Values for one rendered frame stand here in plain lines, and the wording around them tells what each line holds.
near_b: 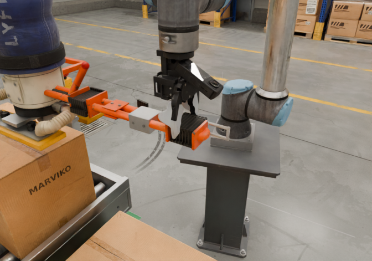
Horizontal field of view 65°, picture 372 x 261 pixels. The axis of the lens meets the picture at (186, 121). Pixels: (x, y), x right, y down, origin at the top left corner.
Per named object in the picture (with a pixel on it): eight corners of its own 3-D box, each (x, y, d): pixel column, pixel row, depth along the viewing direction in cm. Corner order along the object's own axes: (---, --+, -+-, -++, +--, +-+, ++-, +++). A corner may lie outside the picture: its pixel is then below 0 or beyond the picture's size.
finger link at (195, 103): (183, 111, 83) (176, 87, 77) (202, 115, 81) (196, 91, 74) (178, 118, 82) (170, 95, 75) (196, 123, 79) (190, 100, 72)
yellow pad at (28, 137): (-22, 124, 103) (-27, 112, 101) (5, 113, 111) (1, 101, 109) (40, 152, 89) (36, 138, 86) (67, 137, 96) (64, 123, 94)
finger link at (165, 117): (159, 133, 75) (165, 98, 73) (178, 139, 72) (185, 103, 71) (151, 134, 72) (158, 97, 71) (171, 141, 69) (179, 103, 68)
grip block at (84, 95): (68, 112, 90) (65, 95, 87) (92, 101, 97) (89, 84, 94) (88, 119, 86) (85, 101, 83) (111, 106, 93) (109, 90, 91)
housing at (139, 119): (128, 128, 81) (127, 114, 79) (143, 118, 86) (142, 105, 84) (149, 135, 78) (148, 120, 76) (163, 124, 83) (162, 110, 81)
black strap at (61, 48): (-26, 62, 93) (-30, 50, 91) (39, 46, 110) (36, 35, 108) (19, 75, 83) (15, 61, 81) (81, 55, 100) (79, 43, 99)
